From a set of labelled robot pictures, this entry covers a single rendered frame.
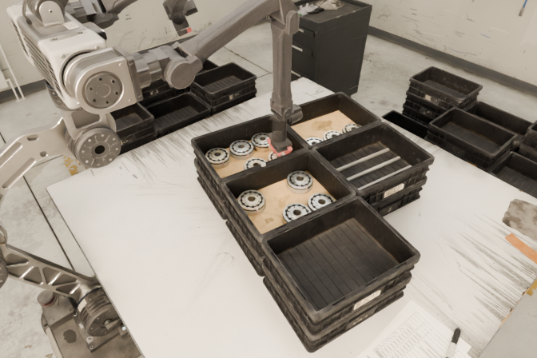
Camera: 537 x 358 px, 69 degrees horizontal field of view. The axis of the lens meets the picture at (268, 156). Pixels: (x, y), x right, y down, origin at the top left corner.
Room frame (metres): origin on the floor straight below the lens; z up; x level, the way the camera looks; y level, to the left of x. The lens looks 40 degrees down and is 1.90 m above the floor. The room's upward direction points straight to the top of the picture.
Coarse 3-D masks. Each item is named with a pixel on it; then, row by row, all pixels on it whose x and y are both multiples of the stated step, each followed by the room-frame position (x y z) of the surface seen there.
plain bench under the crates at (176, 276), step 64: (192, 128) 1.69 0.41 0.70; (64, 192) 1.20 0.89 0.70; (128, 192) 1.20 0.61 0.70; (192, 192) 1.21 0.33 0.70; (448, 192) 1.22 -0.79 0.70; (512, 192) 1.22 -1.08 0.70; (128, 256) 0.87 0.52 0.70; (192, 256) 0.87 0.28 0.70; (448, 256) 0.88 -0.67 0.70; (512, 256) 0.88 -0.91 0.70; (128, 320) 0.62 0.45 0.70; (192, 320) 0.62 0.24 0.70; (256, 320) 0.62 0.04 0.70; (384, 320) 0.63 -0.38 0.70; (448, 320) 0.63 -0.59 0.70
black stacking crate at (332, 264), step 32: (320, 224) 0.87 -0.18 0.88; (352, 224) 0.92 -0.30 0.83; (288, 256) 0.78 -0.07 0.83; (320, 256) 0.78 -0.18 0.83; (352, 256) 0.78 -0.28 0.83; (384, 256) 0.78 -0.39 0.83; (288, 288) 0.63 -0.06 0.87; (320, 288) 0.66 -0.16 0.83; (352, 288) 0.66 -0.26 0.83; (384, 288) 0.66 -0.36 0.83; (320, 320) 0.54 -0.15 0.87
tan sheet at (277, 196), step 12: (264, 192) 1.08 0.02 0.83; (276, 192) 1.08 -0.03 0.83; (288, 192) 1.08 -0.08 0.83; (312, 192) 1.08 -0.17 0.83; (324, 192) 1.08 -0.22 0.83; (276, 204) 1.01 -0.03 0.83; (288, 204) 1.02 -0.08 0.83; (252, 216) 0.95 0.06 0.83; (264, 216) 0.95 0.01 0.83; (276, 216) 0.95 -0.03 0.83; (264, 228) 0.90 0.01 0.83
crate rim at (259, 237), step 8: (304, 152) 1.20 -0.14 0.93; (312, 152) 1.20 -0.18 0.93; (280, 160) 1.15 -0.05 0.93; (320, 160) 1.16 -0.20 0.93; (264, 168) 1.11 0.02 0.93; (328, 168) 1.11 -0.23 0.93; (240, 176) 1.06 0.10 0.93; (336, 176) 1.06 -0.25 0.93; (224, 184) 1.02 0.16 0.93; (344, 184) 1.02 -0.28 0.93; (224, 192) 0.99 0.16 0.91; (352, 192) 0.98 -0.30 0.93; (232, 200) 0.94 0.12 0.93; (344, 200) 0.94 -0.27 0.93; (240, 208) 0.90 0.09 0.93; (320, 208) 0.90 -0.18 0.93; (240, 216) 0.88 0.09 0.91; (248, 216) 0.86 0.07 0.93; (304, 216) 0.87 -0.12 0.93; (248, 224) 0.83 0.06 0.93; (288, 224) 0.83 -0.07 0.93; (256, 232) 0.80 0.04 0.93; (272, 232) 0.80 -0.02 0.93
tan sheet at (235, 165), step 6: (228, 150) 1.34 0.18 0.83; (270, 150) 1.34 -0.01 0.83; (252, 156) 1.30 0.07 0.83; (258, 156) 1.30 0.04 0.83; (264, 156) 1.30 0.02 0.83; (234, 162) 1.25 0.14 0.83; (240, 162) 1.25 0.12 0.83; (222, 168) 1.22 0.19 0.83; (228, 168) 1.22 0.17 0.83; (234, 168) 1.22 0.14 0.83; (240, 168) 1.22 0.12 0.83; (222, 174) 1.18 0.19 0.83; (228, 174) 1.18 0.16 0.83
